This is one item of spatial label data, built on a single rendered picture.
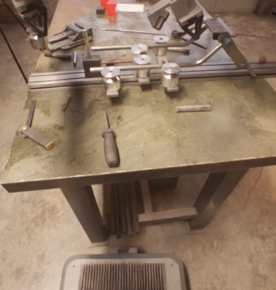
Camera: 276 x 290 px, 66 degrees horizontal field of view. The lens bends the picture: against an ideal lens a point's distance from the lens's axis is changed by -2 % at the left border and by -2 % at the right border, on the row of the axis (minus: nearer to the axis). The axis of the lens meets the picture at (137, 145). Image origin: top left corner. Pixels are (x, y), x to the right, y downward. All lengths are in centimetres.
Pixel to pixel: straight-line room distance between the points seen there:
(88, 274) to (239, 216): 94
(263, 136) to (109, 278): 79
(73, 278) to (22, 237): 53
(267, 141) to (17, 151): 61
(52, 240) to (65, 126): 93
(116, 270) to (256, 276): 76
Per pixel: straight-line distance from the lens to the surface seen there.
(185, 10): 69
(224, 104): 68
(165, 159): 51
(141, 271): 104
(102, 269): 105
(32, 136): 58
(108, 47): 73
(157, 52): 76
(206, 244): 139
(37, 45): 74
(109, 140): 50
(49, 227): 144
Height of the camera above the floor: 129
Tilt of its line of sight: 51 degrees down
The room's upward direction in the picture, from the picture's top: 1 degrees clockwise
